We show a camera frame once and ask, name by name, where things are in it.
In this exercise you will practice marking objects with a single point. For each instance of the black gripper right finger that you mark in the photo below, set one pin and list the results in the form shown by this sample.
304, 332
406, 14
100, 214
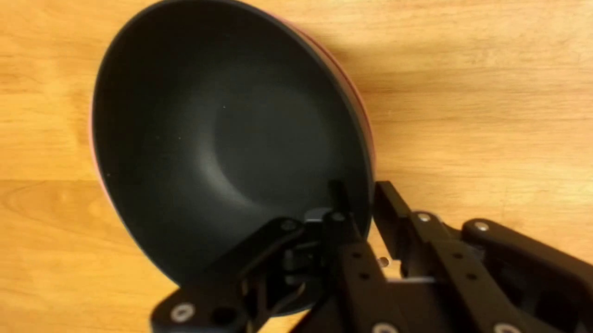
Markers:
497, 281

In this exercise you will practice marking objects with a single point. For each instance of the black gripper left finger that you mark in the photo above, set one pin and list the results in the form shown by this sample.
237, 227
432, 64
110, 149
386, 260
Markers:
324, 271

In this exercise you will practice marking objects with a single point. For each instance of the black bowl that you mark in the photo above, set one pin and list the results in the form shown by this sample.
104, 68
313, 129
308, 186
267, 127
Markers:
228, 142

